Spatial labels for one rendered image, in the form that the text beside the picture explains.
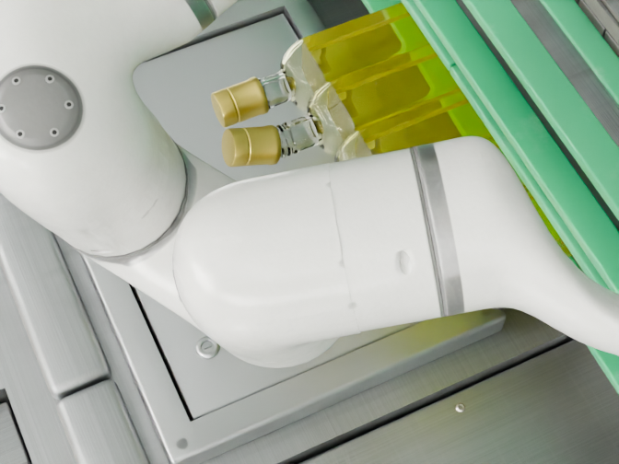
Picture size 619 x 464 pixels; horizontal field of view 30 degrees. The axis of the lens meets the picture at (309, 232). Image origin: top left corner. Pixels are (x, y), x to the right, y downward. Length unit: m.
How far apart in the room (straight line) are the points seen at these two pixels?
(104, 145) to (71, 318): 0.57
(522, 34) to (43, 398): 0.54
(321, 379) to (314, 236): 0.54
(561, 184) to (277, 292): 0.47
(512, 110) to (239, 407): 0.35
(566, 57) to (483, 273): 0.44
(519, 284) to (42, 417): 0.65
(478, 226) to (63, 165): 0.19
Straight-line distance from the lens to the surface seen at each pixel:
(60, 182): 0.56
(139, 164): 0.58
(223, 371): 1.07
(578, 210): 0.95
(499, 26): 0.96
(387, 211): 0.53
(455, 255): 0.53
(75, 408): 1.08
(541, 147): 0.98
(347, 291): 0.53
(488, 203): 0.53
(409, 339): 1.08
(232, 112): 1.05
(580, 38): 0.96
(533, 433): 1.11
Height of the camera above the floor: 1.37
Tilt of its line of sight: 13 degrees down
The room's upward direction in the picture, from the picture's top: 112 degrees counter-clockwise
